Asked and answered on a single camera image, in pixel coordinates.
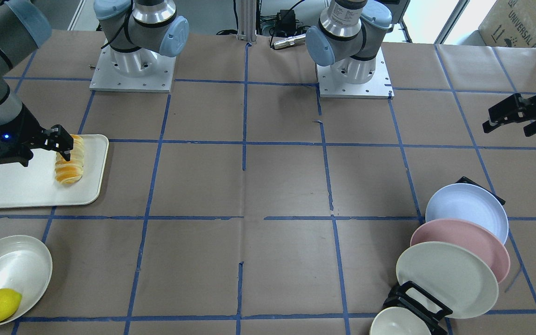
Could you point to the black dish rack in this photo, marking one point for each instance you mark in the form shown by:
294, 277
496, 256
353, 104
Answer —
412, 297

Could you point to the cream rectangular tray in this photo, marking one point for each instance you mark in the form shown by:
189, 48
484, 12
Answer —
35, 186

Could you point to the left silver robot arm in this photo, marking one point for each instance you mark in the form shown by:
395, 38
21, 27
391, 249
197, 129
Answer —
346, 49

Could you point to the blue plate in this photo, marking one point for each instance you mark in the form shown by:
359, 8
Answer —
471, 203

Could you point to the pink plate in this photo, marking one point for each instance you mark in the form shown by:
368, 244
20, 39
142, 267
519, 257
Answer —
470, 236

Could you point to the cream white plate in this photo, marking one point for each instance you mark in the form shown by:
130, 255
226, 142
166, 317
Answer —
455, 276

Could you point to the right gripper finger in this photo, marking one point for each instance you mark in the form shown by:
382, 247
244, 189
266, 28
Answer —
56, 139

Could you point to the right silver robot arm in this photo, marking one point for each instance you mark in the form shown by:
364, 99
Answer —
131, 26

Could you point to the cream shallow bowl plate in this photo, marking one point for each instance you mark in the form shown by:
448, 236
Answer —
26, 266

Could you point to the cardboard box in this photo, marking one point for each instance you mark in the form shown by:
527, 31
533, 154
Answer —
510, 23

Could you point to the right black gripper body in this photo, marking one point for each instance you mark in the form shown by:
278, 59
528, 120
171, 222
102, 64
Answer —
30, 130

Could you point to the cream small bowl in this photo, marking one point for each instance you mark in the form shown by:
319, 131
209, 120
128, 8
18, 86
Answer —
398, 321

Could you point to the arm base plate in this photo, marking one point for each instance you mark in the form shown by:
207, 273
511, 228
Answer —
140, 71
351, 78

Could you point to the sliced bread loaf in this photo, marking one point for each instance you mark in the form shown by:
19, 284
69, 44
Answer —
69, 172

